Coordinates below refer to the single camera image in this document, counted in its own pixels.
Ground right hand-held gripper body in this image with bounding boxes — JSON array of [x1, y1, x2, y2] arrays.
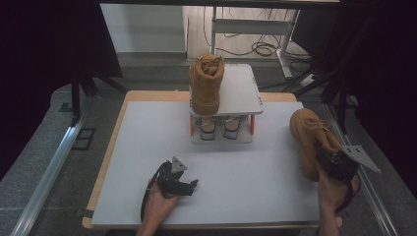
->
[[323, 145, 382, 184]]

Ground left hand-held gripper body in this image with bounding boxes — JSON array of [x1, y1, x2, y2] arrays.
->
[[155, 155, 195, 200]]

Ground tan suede lace-up boot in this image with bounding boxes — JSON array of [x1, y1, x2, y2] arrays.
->
[[289, 107, 342, 183], [188, 53, 226, 117]]

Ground rhinestone strap block-heel sandal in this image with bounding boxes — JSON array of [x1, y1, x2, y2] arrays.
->
[[222, 115, 246, 141], [195, 115, 218, 142]]

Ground white two-tier shoe rack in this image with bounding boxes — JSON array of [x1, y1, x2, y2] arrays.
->
[[188, 63, 265, 146]]

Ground person's left hand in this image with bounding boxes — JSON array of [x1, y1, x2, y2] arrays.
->
[[144, 190, 182, 228]]

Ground person's right hand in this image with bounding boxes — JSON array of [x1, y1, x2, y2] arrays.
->
[[316, 162, 359, 212]]

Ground black metal stand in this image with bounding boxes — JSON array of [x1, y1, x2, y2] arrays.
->
[[293, 13, 378, 134]]

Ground white power strip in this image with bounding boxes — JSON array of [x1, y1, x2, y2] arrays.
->
[[299, 73, 318, 88]]

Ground black curtain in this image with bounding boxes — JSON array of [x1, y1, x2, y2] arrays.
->
[[290, 0, 417, 198], [0, 0, 124, 182]]

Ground black tripod stand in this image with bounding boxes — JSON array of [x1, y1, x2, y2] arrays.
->
[[69, 63, 128, 120]]

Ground left hand-held gripper black cable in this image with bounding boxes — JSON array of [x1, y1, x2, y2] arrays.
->
[[140, 161, 168, 223]]

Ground hand-held gripper black cable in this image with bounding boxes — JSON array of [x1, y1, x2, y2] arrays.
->
[[333, 176, 362, 214], [140, 161, 168, 223]]

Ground right hand-held gripper black cable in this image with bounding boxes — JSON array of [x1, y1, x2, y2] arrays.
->
[[333, 176, 362, 214]]

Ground aluminium frame rail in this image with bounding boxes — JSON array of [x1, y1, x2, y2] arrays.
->
[[11, 112, 89, 236], [324, 102, 399, 236]]

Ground black floor cables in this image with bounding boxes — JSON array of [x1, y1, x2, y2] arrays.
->
[[202, 6, 312, 64]]

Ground white metal desk frame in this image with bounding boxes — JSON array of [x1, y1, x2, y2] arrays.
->
[[208, 6, 301, 79]]

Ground black overhead frame bar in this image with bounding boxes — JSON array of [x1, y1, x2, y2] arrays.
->
[[98, 0, 342, 10]]

